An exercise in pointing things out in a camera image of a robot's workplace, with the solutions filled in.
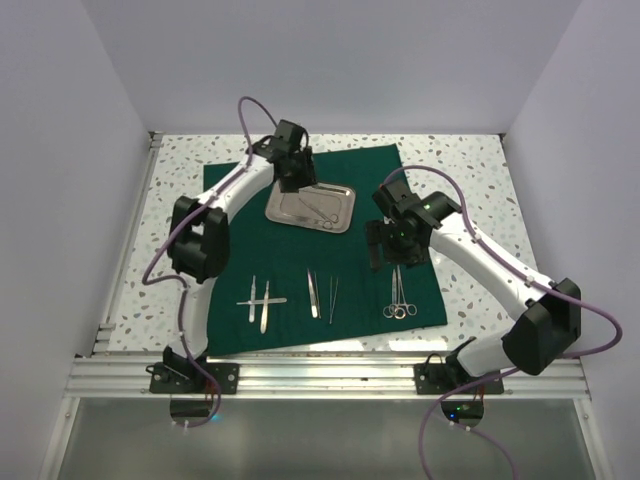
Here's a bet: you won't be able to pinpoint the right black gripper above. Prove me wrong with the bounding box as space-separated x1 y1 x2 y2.
366 218 431 272

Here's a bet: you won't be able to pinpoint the steel instrument tray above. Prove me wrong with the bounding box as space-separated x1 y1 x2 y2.
265 183 356 234

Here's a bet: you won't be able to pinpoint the steel surgical scissors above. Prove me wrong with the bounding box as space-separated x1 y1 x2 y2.
383 267 406 320

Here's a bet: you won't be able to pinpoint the steel fine-point tweezers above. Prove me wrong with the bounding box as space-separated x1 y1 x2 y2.
329 276 339 324

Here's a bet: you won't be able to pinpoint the steel blunt tweezers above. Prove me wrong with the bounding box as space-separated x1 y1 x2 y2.
307 269 321 319

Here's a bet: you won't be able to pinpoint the green surgical cloth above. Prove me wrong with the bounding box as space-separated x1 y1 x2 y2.
207 145 447 356

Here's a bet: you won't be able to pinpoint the thin steel probe rod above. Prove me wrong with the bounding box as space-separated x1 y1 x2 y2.
236 298 287 306

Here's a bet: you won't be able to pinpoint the steel scalpel handle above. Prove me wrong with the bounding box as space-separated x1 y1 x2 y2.
248 275 256 323
260 280 270 334

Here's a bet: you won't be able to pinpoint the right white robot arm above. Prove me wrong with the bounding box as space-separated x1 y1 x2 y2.
366 180 581 393

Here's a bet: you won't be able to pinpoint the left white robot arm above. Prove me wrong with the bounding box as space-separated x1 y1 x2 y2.
163 120 317 393

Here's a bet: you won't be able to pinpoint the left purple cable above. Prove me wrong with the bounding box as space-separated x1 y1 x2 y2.
142 95 281 430

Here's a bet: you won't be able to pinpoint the purple cable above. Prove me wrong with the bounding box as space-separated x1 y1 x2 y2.
142 95 281 430
384 166 625 480

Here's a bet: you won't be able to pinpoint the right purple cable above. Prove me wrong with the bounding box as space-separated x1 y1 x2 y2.
384 166 625 480

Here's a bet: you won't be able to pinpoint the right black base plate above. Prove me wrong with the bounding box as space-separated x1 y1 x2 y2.
413 353 499 395

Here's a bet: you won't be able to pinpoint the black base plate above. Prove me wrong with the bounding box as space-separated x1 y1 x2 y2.
145 362 240 395
413 353 499 395

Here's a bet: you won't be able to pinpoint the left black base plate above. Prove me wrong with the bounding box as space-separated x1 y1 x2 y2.
145 362 240 395

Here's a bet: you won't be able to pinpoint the aluminium mounting rail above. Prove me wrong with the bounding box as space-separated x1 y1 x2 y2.
63 352 590 400

